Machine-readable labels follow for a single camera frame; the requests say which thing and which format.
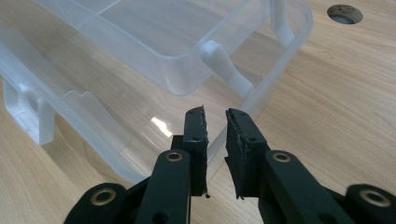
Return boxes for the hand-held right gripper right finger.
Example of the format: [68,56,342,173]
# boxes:
[224,107,356,224]

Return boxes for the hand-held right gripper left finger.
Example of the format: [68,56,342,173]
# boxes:
[134,105,209,224]

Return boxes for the clear plastic storage box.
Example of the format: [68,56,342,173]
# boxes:
[0,0,314,185]
[34,0,273,96]

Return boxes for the round table cable grommet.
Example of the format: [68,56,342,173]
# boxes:
[326,4,364,25]

